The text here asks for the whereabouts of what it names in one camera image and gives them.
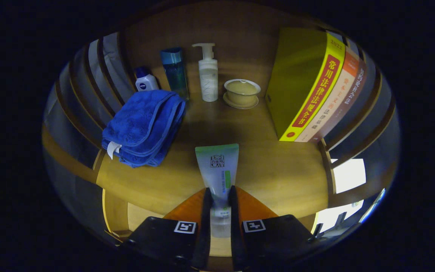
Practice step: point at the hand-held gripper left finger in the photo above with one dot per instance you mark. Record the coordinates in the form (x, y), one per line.
(206, 226)

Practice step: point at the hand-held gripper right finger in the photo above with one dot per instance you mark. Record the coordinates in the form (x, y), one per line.
(234, 226)

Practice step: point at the white green tube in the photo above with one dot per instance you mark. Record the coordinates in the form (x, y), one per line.
(217, 166)

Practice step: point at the wooden countertop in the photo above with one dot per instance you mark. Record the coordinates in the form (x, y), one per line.
(270, 170)

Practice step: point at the wooden cabinet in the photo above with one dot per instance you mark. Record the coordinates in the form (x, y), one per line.
(240, 37)

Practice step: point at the blue folded towel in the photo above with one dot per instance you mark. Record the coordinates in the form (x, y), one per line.
(142, 121)

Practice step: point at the white box unit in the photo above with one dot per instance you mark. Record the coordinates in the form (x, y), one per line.
(349, 173)

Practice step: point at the beige lidded teacup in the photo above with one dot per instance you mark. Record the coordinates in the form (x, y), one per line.
(242, 94)

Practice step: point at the white pump bottle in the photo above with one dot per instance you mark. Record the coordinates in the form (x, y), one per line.
(209, 81)

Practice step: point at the small white blue-capped bottle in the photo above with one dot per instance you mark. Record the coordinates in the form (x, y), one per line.
(146, 82)

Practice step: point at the yellow book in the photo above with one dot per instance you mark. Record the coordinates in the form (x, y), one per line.
(296, 83)

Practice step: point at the teal bottle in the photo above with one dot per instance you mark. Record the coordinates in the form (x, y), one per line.
(175, 71)

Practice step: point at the orange white book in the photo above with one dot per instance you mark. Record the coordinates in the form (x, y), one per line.
(338, 98)

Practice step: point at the dark red book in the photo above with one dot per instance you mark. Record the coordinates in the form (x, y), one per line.
(353, 94)

